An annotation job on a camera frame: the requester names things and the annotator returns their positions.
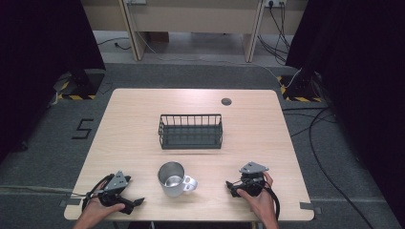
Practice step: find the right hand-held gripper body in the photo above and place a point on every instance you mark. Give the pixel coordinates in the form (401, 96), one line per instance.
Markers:
(253, 184)

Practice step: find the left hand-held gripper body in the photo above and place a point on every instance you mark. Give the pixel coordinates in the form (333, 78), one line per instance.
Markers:
(116, 183)

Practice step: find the silver metal cup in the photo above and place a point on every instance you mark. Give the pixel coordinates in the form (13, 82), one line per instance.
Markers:
(172, 181)

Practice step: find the person's right hand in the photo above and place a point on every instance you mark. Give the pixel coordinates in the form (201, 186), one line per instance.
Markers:
(264, 205)

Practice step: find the person's left hand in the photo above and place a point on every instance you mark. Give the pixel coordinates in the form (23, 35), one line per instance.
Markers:
(95, 210)

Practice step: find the grey tape strip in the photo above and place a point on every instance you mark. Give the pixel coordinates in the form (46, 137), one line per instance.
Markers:
(70, 202)
(311, 207)

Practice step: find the black stand base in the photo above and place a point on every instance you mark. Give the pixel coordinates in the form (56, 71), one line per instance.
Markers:
(83, 83)
(299, 87)

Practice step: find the dark curtain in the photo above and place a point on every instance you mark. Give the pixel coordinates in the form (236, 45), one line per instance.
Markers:
(359, 79)
(38, 63)

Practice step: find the brown box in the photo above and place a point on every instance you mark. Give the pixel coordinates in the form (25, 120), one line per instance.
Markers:
(158, 37)

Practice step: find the white wall socket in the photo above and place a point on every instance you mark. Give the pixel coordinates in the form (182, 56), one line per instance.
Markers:
(274, 3)

